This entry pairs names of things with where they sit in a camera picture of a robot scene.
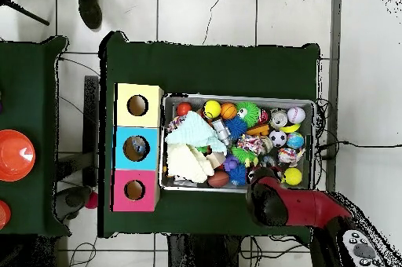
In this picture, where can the yellow ball with seam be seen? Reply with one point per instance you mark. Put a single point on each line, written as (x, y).
(293, 176)

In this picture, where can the cream waffle cloth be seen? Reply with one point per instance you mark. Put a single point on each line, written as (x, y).
(185, 163)

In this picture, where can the mint green waffle cloth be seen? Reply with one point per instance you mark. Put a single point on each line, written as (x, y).
(194, 132)

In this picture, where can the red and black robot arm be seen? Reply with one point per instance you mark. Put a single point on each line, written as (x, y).
(314, 207)

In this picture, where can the wooden box with three holes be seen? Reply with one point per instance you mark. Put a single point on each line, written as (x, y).
(147, 116)

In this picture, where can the black and white soccer ball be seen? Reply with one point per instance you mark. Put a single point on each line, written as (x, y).
(278, 138)

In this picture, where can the globe print ball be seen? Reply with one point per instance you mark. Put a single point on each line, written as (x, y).
(295, 140)

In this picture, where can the green spiky toy with eyes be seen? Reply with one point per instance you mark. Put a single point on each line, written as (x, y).
(248, 113)

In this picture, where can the silver drink can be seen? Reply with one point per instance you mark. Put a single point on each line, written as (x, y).
(278, 118)

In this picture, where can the small orange basketball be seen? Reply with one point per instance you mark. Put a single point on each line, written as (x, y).
(228, 111)

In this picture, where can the white baseball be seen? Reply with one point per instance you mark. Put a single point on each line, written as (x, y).
(296, 115)

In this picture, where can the smooth yellow ball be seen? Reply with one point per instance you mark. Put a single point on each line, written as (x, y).
(212, 109)

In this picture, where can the red-orange ball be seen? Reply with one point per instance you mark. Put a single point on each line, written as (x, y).
(184, 109)

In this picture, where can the grey device with red knob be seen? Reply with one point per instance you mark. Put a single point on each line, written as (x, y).
(72, 199)

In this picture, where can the person's foot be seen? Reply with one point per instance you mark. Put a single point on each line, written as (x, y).
(89, 12)

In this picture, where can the orange plastic bowl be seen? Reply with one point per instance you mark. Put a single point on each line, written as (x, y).
(15, 155)

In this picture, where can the orange plastic cup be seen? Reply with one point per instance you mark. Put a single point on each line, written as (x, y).
(3, 215)

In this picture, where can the black rod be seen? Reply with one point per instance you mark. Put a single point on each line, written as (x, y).
(28, 13)

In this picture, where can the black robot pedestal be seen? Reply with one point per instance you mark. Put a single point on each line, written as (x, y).
(194, 254)

